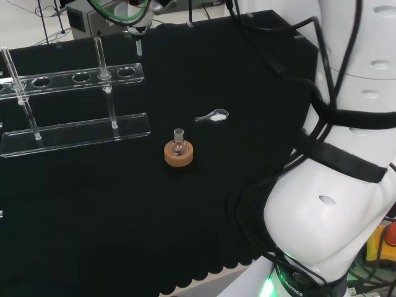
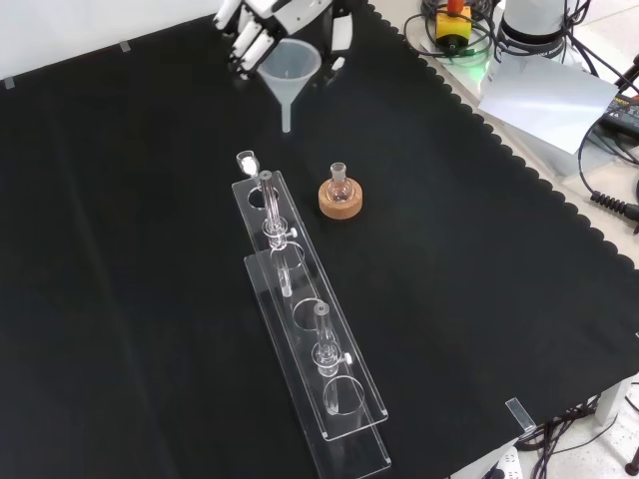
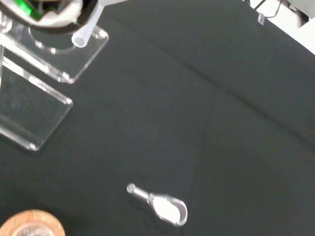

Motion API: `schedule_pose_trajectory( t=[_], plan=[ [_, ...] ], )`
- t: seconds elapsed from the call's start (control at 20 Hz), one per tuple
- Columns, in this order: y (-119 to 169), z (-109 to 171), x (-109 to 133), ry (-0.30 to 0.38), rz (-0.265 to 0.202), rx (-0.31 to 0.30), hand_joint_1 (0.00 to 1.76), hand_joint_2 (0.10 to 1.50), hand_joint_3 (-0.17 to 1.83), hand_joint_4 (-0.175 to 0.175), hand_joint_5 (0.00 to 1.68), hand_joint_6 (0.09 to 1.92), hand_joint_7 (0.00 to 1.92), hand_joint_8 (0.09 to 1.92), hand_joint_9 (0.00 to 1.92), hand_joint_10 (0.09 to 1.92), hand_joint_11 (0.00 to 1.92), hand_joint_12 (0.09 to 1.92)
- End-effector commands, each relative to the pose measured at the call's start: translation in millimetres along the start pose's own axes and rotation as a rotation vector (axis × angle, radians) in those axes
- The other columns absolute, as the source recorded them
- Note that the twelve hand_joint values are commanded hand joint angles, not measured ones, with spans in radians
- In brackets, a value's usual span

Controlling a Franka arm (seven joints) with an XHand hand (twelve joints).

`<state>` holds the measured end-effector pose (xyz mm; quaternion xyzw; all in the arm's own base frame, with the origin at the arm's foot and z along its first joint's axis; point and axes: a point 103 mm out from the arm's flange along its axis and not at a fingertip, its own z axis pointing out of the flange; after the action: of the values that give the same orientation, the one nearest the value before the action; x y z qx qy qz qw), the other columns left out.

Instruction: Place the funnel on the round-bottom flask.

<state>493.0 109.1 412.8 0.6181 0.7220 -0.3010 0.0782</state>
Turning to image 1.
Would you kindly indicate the clear glass round-bottom flask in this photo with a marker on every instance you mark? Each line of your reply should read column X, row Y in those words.
column 178, row 145

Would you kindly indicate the translucent white plastic funnel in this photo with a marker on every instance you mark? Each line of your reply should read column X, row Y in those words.
column 140, row 26

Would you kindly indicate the glass weighing funnel with powder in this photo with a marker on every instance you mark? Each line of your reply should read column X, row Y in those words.
column 218, row 116

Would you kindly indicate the grey equipment box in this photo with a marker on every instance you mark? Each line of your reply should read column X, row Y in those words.
column 92, row 21

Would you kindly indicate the black bench cloth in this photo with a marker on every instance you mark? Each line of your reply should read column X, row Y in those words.
column 92, row 216

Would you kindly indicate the clear acrylic funnel stand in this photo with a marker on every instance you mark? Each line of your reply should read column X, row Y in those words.
column 77, row 136

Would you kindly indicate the dark tripod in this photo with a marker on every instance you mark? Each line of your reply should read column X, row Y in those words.
column 63, row 31

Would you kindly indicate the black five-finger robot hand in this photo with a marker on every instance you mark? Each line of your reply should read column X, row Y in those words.
column 145, row 4

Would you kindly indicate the yellow stop button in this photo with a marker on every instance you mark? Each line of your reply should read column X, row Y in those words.
column 382, row 244

